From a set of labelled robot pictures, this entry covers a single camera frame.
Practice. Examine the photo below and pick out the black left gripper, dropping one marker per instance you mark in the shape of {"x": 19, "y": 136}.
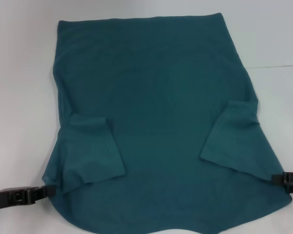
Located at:
{"x": 1, "y": 198}

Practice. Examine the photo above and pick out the teal blue shirt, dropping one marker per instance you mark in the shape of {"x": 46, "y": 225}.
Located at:
{"x": 146, "y": 85}

